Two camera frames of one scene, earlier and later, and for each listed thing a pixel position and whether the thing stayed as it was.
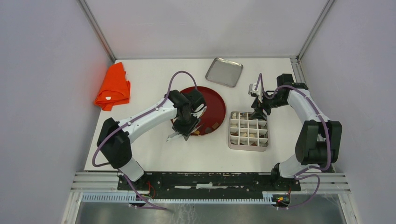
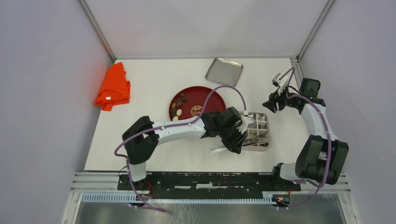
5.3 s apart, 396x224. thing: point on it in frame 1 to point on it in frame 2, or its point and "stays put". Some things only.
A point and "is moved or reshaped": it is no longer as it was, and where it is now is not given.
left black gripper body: [185, 126] to [232, 137]
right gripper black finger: [258, 114] to [271, 105]
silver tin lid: [224, 72] stays put
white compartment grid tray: [246, 133] stays put
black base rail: [210, 185] stays put
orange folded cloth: [114, 88] stays put
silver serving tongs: [178, 135] is moved or reshaped
